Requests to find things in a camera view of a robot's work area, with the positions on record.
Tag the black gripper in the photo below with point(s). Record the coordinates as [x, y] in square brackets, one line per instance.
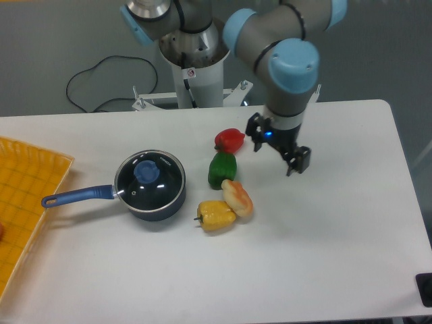
[297, 157]

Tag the glass lid blue knob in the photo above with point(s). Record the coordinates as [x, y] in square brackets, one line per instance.
[151, 181]

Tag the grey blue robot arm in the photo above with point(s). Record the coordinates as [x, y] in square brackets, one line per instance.
[273, 45]

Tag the red bell pepper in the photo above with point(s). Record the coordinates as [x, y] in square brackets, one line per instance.
[229, 140]

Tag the green bell pepper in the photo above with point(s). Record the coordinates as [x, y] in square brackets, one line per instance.
[222, 167]

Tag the yellow bell pepper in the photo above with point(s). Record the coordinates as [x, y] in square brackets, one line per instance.
[214, 215]

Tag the black corner object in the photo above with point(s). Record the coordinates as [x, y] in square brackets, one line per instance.
[424, 283]

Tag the yellow plastic basket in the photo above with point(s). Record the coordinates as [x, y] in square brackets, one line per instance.
[28, 174]

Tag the white bracket with bolt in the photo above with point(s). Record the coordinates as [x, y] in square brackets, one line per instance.
[315, 95]

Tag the blue saucepan with handle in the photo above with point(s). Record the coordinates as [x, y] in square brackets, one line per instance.
[106, 192]

